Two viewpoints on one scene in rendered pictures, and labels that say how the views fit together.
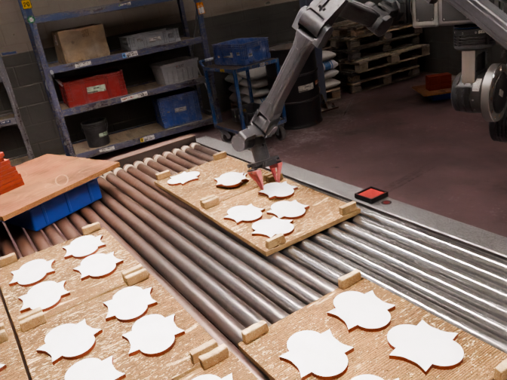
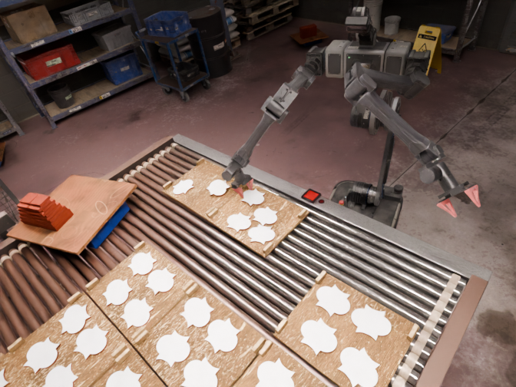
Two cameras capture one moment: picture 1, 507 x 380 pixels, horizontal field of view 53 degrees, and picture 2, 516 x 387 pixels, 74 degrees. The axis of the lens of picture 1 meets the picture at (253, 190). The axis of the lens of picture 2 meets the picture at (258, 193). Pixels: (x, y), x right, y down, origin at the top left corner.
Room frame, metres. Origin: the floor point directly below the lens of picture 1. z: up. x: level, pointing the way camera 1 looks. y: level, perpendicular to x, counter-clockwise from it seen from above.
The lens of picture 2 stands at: (0.25, 0.15, 2.22)
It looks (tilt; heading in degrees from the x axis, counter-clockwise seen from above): 42 degrees down; 349
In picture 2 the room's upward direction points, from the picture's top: 12 degrees counter-clockwise
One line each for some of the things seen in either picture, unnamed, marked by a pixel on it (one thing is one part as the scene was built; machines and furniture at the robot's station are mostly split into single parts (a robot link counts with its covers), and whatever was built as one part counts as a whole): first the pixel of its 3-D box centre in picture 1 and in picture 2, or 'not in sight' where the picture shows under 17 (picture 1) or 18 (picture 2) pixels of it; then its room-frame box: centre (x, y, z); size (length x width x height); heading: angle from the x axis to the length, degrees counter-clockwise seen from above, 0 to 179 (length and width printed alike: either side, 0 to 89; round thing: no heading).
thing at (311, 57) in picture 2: (391, 9); (312, 67); (1.87, -0.58, 1.45); 0.09 x 0.08 x 0.12; 43
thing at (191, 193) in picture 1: (216, 180); (206, 186); (1.85, 0.14, 0.93); 0.41 x 0.35 x 0.02; 30
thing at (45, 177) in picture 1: (29, 182); (74, 209); (1.90, 0.86, 1.03); 0.50 x 0.50 x 0.02; 51
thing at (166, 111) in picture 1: (176, 106); (120, 66); (6.20, 0.76, 0.32); 0.50 x 0.41 x 0.37; 110
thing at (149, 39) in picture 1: (149, 39); (87, 12); (6.10, 0.89, 1.16); 0.60 x 0.40 x 0.15; 116
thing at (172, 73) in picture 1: (175, 70); (114, 37); (6.19, 0.68, 0.76); 0.50 x 0.36 x 0.24; 119
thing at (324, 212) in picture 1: (276, 211); (257, 216); (1.48, -0.06, 0.93); 0.41 x 0.35 x 0.02; 29
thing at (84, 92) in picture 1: (92, 87); (49, 59); (5.83, 1.59, 0.78); 0.66 x 0.45 x 0.28; 113
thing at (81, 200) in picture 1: (44, 197); (89, 217); (1.86, 0.80, 0.97); 0.31 x 0.31 x 0.10; 51
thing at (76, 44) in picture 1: (80, 43); (28, 22); (5.86, 1.60, 1.26); 0.49 x 0.38 x 0.34; 120
